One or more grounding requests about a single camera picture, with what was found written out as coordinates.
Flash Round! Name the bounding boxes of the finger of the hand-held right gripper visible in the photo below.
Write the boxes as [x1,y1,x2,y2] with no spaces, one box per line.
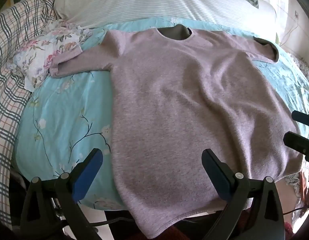
[292,110,309,128]
[283,131,309,156]

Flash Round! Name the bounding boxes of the pink-grey knit sweater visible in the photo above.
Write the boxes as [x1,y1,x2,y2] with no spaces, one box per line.
[49,24,306,239]

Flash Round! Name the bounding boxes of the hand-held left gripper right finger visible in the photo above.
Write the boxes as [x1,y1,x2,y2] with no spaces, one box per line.
[201,148,286,240]

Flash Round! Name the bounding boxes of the white floral cloth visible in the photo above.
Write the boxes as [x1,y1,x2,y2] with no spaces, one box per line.
[7,20,92,92]

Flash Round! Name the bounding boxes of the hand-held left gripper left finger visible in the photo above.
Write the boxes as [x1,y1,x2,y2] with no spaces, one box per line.
[20,148,104,240]

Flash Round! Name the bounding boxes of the teal floral bedsheet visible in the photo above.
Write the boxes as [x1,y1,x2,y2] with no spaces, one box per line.
[16,16,309,210]

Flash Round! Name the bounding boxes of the white striped pillow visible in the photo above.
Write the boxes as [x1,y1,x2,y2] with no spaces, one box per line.
[53,0,277,29]

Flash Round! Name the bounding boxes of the plaid blanket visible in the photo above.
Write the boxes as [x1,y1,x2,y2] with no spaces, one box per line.
[0,0,57,228]

